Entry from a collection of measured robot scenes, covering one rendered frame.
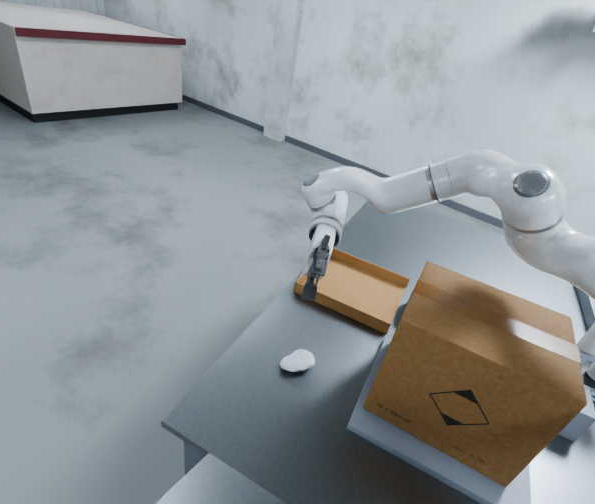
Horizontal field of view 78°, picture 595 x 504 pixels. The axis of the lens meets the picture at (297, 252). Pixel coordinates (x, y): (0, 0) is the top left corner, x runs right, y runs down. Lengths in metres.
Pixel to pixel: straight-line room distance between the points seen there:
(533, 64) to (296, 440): 3.79
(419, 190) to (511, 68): 3.35
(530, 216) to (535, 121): 3.44
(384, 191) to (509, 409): 0.50
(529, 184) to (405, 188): 0.27
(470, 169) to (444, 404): 0.48
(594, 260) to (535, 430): 0.30
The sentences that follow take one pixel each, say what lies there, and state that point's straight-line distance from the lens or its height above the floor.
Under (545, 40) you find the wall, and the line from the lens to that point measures 4.15.
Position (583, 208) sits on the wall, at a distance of 4.27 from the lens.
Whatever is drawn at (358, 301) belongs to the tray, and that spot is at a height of 0.83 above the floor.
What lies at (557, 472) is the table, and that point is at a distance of 1.06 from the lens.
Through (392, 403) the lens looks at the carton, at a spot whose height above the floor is 0.91.
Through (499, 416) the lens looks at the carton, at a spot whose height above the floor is 1.01.
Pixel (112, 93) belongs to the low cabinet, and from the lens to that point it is 5.65.
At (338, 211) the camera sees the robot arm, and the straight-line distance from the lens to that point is 0.93.
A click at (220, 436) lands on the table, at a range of 0.83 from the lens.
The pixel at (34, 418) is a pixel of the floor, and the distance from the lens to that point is 1.97.
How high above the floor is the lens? 1.55
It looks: 33 degrees down
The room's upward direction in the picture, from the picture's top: 11 degrees clockwise
